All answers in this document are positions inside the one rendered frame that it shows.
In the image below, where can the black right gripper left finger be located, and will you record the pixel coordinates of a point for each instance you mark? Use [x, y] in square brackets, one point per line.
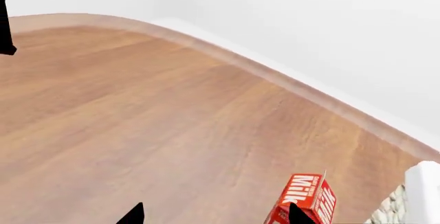
[134, 216]

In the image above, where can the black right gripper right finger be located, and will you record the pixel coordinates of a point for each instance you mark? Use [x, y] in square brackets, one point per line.
[297, 215]

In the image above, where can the red milk carton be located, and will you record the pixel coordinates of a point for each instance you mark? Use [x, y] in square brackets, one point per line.
[306, 190]

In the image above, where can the white woven basket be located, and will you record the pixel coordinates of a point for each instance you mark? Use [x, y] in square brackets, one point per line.
[409, 195]

